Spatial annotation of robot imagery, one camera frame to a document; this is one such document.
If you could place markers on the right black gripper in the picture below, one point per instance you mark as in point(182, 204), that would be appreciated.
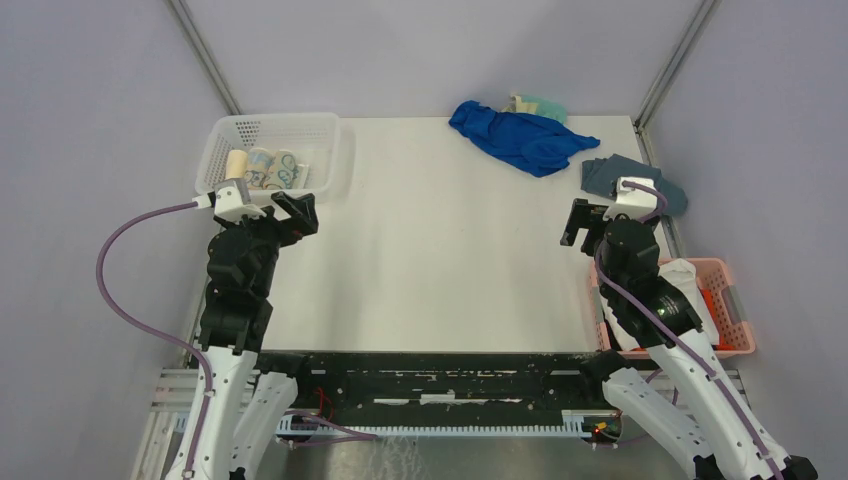
point(587, 215)

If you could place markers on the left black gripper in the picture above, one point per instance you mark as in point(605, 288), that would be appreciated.
point(302, 221)

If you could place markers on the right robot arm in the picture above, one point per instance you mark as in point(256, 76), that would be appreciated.
point(718, 437)

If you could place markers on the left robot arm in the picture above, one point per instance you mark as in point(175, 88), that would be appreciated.
point(225, 437)

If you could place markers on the patterned rolled towel right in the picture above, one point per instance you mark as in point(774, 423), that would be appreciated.
point(285, 172)

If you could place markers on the patterned rolled towel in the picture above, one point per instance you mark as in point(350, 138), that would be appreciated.
point(285, 172)
point(259, 163)

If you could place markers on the patterned rolled towel left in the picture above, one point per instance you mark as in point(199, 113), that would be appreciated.
point(259, 163)

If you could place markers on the white plastic basket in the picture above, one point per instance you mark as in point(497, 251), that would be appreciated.
point(296, 153)

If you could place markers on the cream rolled towel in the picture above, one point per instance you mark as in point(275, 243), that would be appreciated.
point(236, 164)

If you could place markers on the white cloth in pink basket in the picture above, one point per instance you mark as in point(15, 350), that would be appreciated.
point(681, 274)

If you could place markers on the orange item in basket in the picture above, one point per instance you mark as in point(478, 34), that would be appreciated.
point(712, 311)

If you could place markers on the green yellow towel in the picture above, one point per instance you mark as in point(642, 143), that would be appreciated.
point(529, 104)

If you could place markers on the pink plastic basket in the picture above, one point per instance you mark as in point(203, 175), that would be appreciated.
point(712, 274)

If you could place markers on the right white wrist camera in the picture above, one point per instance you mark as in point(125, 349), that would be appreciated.
point(638, 199)

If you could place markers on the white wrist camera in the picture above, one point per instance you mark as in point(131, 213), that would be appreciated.
point(638, 199)
point(230, 201)

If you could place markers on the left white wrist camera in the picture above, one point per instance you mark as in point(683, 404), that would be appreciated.
point(230, 201)

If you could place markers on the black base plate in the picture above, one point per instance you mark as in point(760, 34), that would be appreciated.
point(440, 389)

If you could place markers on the white cable duct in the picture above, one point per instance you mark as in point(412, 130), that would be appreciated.
point(571, 426)

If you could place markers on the aluminium frame rails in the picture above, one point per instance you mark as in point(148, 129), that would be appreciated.
point(411, 457)

